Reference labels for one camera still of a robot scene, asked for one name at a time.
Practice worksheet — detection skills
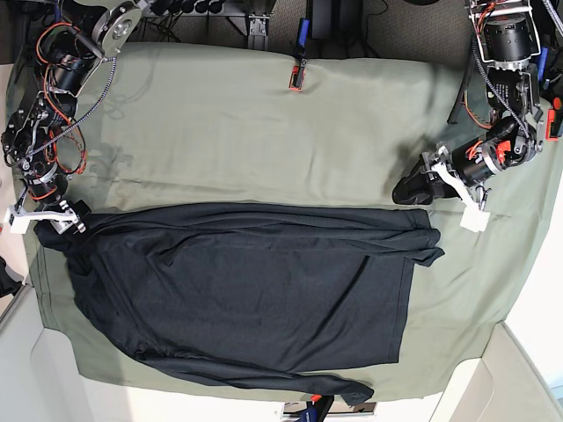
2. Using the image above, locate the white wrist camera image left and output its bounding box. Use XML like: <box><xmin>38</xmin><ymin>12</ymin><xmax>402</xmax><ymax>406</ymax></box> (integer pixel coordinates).
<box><xmin>4</xmin><ymin>206</ymin><xmax>31</xmax><ymax>235</ymax></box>

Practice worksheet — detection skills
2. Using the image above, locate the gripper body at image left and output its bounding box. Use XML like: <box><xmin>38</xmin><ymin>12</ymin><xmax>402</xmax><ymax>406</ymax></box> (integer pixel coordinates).
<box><xmin>17</xmin><ymin>175</ymin><xmax>91</xmax><ymax>235</ymax></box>

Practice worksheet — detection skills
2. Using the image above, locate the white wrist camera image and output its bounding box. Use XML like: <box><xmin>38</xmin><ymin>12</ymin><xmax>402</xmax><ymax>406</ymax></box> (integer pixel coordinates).
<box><xmin>4</xmin><ymin>206</ymin><xmax>31</xmax><ymax>235</ymax></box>
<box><xmin>459</xmin><ymin>207</ymin><xmax>490</xmax><ymax>233</ymax></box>

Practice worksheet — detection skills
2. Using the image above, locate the green table cloth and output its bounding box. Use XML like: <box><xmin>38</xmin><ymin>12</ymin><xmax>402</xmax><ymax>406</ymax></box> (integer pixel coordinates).
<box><xmin>7</xmin><ymin>42</ymin><xmax>556</xmax><ymax>404</ymax></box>

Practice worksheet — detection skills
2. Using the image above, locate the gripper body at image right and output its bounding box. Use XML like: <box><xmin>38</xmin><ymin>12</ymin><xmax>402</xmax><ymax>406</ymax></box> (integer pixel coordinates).
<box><xmin>421</xmin><ymin>135</ymin><xmax>506</xmax><ymax>211</ymax></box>

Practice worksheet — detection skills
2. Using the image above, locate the right orange clamp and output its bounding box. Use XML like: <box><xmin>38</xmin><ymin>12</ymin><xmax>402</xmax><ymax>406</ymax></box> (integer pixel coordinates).
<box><xmin>545</xmin><ymin>97</ymin><xmax>562</xmax><ymax>142</ymax></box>

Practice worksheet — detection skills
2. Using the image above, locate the bottom blue orange clamp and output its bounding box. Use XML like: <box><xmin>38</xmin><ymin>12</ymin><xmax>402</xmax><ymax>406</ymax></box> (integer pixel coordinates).
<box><xmin>296</xmin><ymin>395</ymin><xmax>334</xmax><ymax>422</ymax></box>

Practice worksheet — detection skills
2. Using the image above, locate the dark navy long-sleeve shirt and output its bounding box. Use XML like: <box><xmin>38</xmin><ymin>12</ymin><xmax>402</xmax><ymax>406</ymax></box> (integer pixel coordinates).
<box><xmin>35</xmin><ymin>203</ymin><xmax>442</xmax><ymax>405</ymax></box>

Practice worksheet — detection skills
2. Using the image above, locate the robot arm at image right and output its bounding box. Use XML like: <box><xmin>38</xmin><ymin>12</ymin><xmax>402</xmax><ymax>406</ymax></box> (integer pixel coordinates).
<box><xmin>391</xmin><ymin>1</ymin><xmax>551</xmax><ymax>211</ymax></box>

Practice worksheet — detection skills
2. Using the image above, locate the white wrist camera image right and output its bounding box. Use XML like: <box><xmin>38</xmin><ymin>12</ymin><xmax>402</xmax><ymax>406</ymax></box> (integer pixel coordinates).
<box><xmin>459</xmin><ymin>207</ymin><xmax>490</xmax><ymax>233</ymax></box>

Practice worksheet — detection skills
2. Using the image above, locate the grey metal bracket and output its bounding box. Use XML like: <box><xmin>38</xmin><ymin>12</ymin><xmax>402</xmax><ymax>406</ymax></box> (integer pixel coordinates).
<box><xmin>246</xmin><ymin>15</ymin><xmax>270</xmax><ymax>51</ymax></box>

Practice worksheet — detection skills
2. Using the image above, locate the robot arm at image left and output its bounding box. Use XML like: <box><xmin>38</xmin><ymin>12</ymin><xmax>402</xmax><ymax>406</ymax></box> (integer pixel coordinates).
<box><xmin>1</xmin><ymin>1</ymin><xmax>143</xmax><ymax>234</ymax></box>

